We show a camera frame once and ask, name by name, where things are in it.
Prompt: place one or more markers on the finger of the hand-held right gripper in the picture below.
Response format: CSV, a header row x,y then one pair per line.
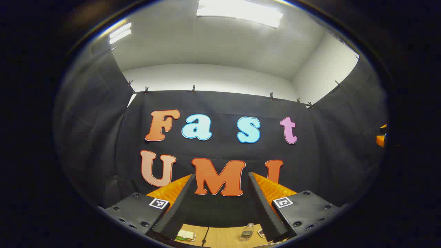
x,y
380,139

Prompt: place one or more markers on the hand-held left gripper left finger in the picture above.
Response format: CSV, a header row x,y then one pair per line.
x,y
179,210

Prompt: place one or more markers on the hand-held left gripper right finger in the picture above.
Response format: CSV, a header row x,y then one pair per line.
x,y
262,210

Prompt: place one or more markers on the white divided bean dish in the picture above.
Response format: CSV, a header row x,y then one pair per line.
x,y
262,233

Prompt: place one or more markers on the clear plastic water bottle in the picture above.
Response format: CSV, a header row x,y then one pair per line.
x,y
247,232

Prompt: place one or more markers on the small white plate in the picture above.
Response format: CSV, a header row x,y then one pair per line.
x,y
194,237

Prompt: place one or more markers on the row of black cloth clips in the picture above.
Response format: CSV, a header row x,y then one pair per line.
x,y
193,89

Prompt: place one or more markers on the small rectangular ceiling light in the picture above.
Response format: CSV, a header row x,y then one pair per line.
x,y
120,33

